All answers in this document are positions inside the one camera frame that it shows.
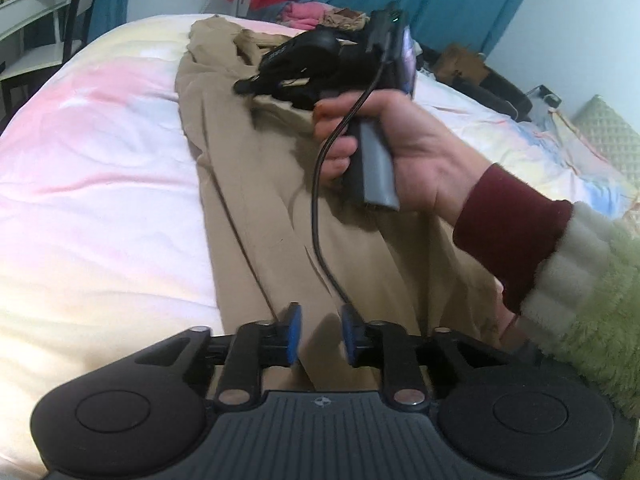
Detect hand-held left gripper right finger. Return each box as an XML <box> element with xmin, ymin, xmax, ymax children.
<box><xmin>341</xmin><ymin>304</ymin><xmax>507</xmax><ymax>407</ymax></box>

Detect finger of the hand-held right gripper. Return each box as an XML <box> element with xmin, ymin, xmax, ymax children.
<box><xmin>233</xmin><ymin>74</ymin><xmax>321</xmax><ymax>112</ymax></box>

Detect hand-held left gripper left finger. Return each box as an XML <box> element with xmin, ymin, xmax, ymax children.
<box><xmin>135</xmin><ymin>303</ymin><xmax>304</xmax><ymax>407</ymax></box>

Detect khaki pants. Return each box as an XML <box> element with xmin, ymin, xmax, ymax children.
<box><xmin>174</xmin><ymin>16</ymin><xmax>507</xmax><ymax>397</ymax></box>

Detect person's right hand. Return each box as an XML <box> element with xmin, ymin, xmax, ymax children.
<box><xmin>312</xmin><ymin>90</ymin><xmax>494</xmax><ymax>227</ymax></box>

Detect brown patterned cloth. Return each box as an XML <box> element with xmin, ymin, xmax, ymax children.
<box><xmin>322</xmin><ymin>8</ymin><xmax>372</xmax><ymax>32</ymax></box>

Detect pink cloth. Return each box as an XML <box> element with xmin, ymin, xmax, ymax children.
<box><xmin>282</xmin><ymin>1</ymin><xmax>333</xmax><ymax>33</ymax></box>

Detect black and brown bag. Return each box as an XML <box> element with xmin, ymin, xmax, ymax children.
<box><xmin>417</xmin><ymin>42</ymin><xmax>535</xmax><ymax>123</ymax></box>

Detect pastel tie-dye bed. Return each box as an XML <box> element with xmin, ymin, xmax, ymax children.
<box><xmin>0</xmin><ymin>12</ymin><xmax>640</xmax><ymax>480</ymax></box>

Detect white shelf unit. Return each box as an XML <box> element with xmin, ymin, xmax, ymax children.
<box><xmin>0</xmin><ymin>0</ymin><xmax>81</xmax><ymax>111</ymax></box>

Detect green quilted pillow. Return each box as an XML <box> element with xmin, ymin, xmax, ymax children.
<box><xmin>570</xmin><ymin>94</ymin><xmax>640</xmax><ymax>188</ymax></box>

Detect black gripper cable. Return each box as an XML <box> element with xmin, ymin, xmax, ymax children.
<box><xmin>310</xmin><ymin>57</ymin><xmax>396</xmax><ymax>311</ymax></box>

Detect black metal chair frame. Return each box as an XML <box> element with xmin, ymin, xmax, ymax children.
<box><xmin>62</xmin><ymin>0</ymin><xmax>108</xmax><ymax>63</ymax></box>

